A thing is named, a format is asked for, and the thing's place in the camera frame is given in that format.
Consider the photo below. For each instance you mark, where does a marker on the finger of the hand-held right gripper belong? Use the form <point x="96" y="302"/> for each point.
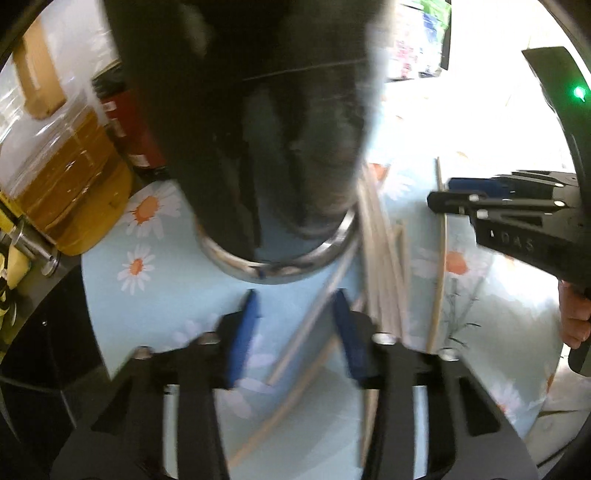
<point x="475" y="184"/>
<point x="461" y="201"/>

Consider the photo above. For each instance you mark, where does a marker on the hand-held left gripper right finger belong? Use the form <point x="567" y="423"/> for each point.
<point x="350" y="337"/>

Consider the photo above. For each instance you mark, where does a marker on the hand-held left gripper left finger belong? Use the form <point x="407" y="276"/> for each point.
<point x="242" y="337"/>

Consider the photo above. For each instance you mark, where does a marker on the bundle of wooden chopsticks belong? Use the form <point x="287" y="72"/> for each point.
<point x="383" y="277"/>

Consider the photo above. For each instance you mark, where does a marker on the black cylindrical utensil holder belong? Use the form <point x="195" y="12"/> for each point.
<point x="254" y="115"/>

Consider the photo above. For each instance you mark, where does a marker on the person's right hand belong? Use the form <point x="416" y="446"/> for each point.
<point x="575" y="318"/>

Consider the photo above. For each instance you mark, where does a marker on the floral light blue tablecloth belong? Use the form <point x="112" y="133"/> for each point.
<point x="161" y="286"/>

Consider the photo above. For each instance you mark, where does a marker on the blue white packet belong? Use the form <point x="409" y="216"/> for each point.
<point x="431" y="25"/>

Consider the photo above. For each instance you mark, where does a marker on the green packet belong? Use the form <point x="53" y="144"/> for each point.
<point x="434" y="5"/>

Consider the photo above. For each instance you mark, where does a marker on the black sink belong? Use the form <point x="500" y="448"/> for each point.
<point x="41" y="369"/>

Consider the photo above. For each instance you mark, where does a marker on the metal sink fitting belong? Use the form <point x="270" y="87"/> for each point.
<point x="39" y="251"/>

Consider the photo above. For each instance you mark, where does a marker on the dark sauce bottle red label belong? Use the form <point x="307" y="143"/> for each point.
<point x="134" y="134"/>

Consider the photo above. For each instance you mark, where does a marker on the yellow cleaning gloves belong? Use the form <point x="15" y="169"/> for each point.
<point x="14" y="267"/>

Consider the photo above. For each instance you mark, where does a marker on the large cooking oil bottle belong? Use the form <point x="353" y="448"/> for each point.
<point x="69" y="161"/>

